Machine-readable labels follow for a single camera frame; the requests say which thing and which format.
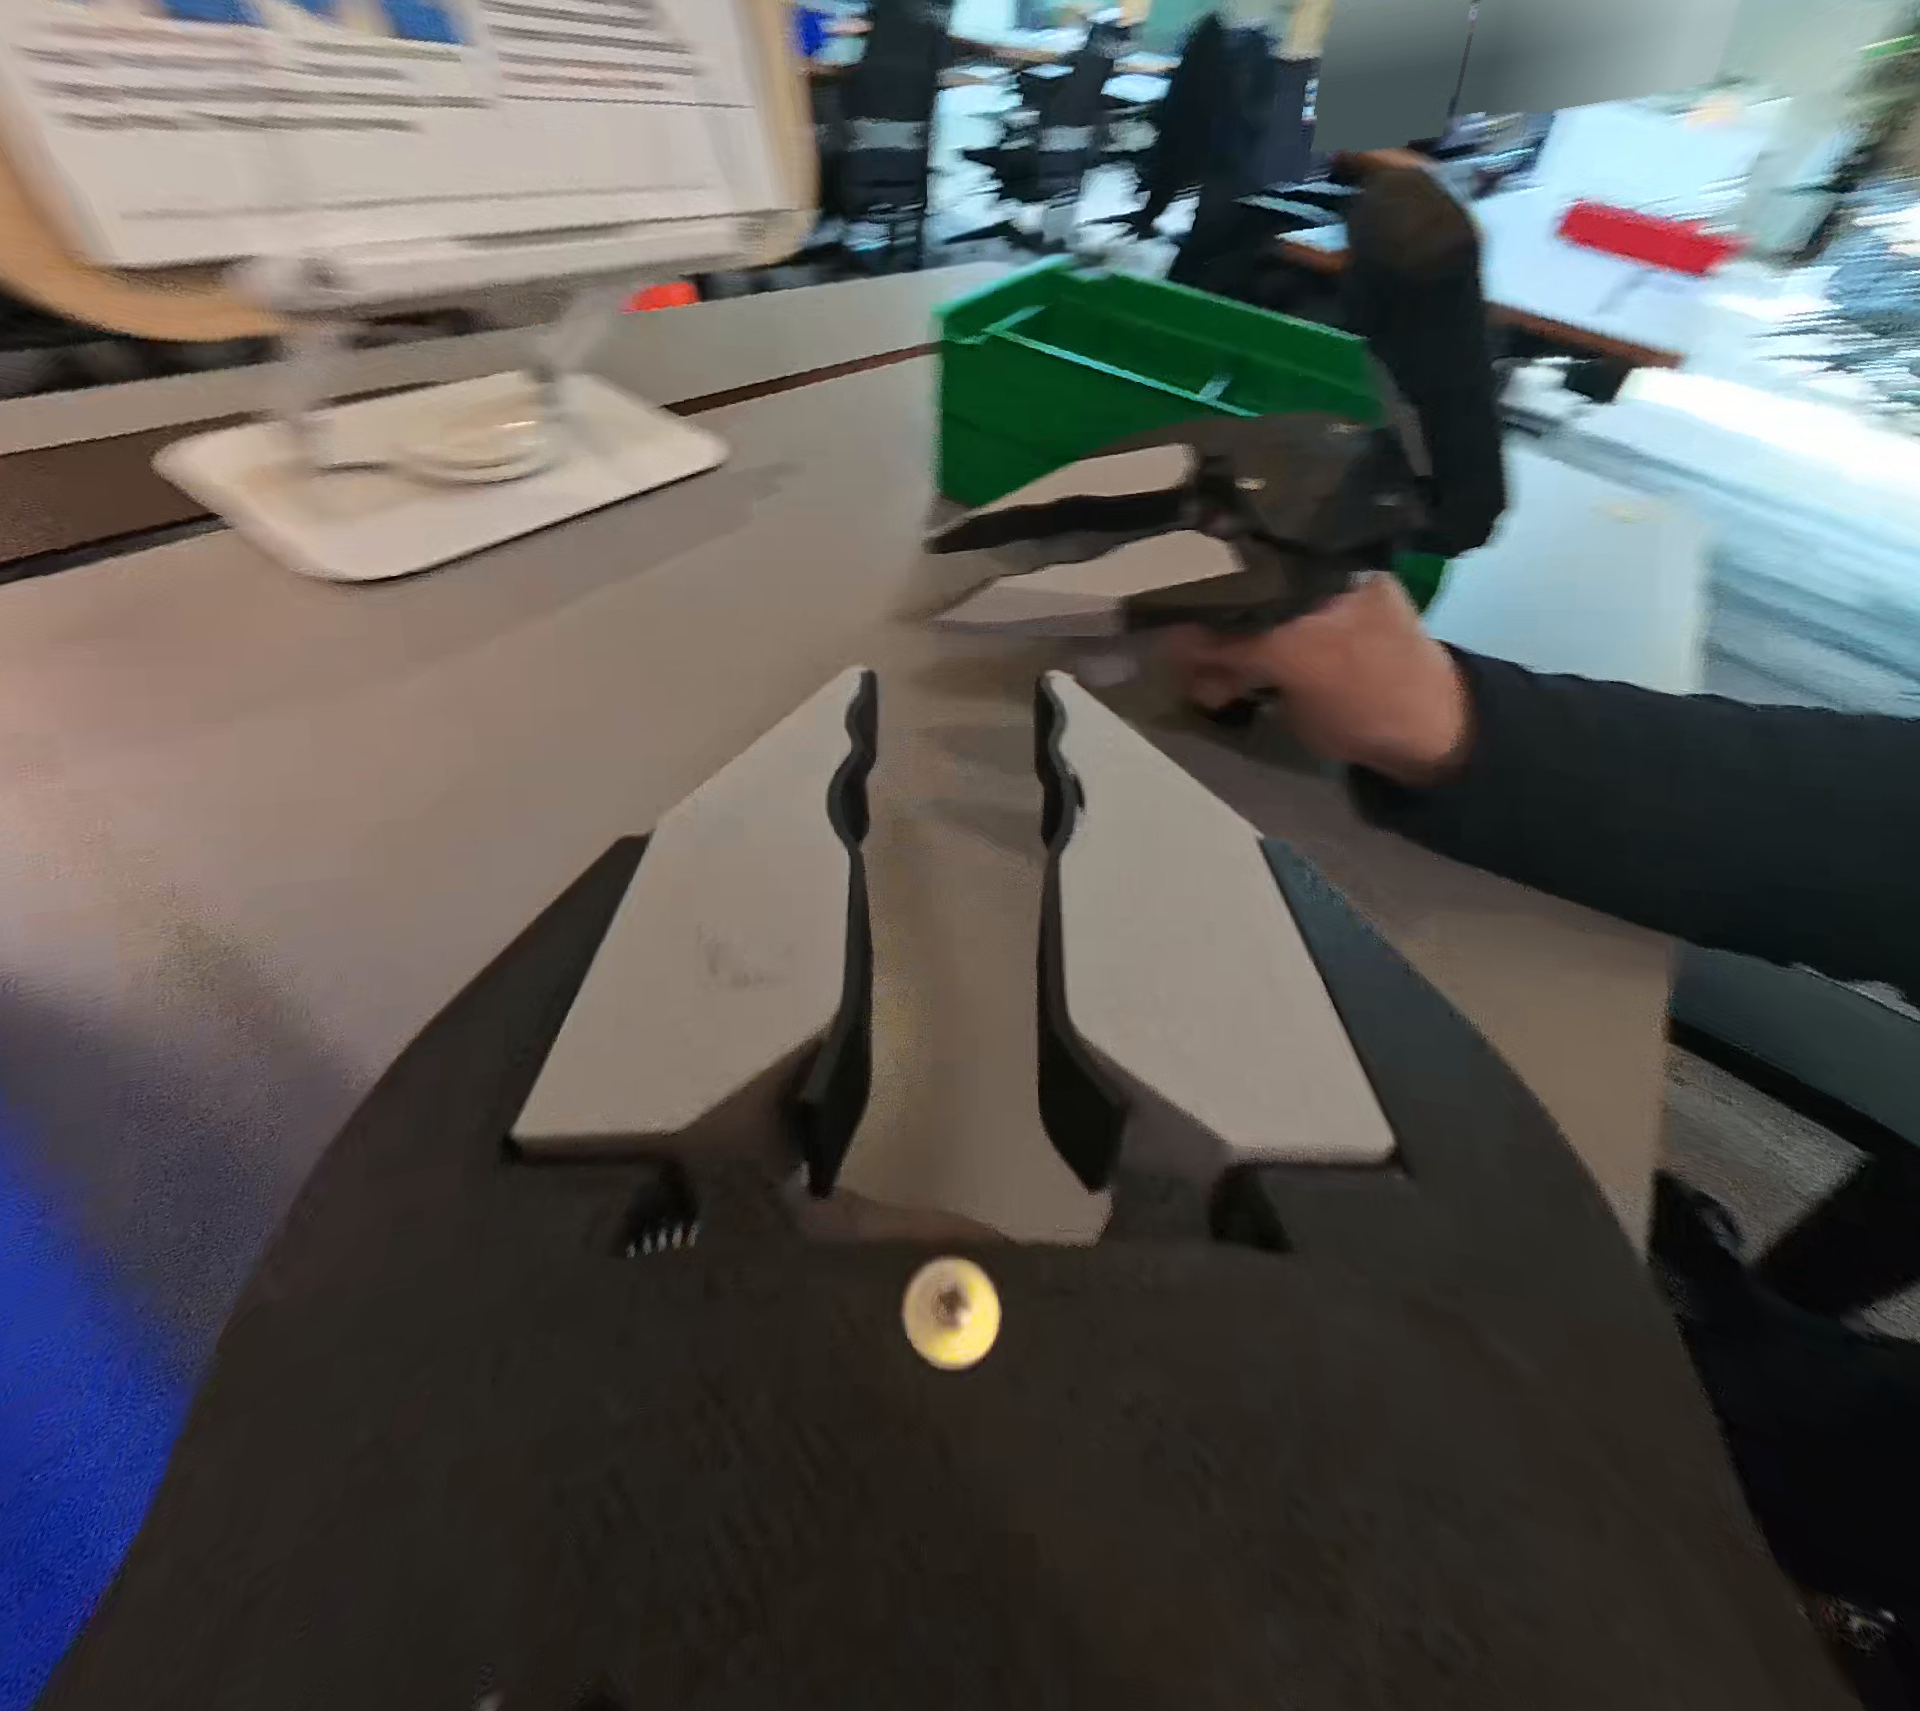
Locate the person's right forearm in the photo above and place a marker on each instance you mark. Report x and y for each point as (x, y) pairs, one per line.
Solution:
(1695, 811)

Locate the small red bin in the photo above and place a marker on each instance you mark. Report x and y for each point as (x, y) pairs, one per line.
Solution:
(1645, 232)

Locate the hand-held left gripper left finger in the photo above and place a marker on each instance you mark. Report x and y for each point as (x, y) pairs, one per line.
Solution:
(690, 977)

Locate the orange traffic cone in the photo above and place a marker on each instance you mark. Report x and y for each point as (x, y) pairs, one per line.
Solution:
(660, 294)

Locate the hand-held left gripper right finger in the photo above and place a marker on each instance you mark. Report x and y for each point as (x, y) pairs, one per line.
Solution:
(1215, 977)

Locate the black office chair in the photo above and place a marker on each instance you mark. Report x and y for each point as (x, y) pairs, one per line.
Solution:
(1071, 123)
(893, 91)

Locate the person's right hand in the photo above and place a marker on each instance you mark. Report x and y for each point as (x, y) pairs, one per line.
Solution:
(1380, 691)

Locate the green plastic bin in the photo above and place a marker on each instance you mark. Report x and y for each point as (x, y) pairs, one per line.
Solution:
(1050, 390)

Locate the printed instruction sheet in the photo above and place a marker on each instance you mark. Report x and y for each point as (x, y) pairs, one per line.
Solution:
(376, 91)

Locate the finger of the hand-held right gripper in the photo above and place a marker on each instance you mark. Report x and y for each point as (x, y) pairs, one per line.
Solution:
(1081, 585)
(1081, 523)

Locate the black hanging jacket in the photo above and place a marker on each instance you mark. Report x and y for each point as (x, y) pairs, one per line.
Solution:
(1223, 123)

